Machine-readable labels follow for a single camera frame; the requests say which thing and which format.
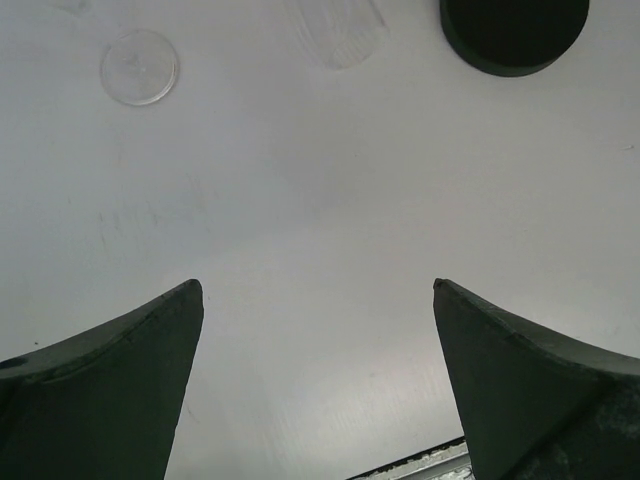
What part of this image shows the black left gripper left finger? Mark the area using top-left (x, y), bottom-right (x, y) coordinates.
top-left (1, 279), bottom-right (204, 479)

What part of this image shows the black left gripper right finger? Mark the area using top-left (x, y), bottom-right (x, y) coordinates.
top-left (433, 279), bottom-right (639, 479)

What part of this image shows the clear upside-down glass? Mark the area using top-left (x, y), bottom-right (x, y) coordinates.
top-left (286, 0), bottom-right (389, 71)

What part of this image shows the clear champagne flute back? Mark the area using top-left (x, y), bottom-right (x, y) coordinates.
top-left (100, 29), bottom-right (180, 107)

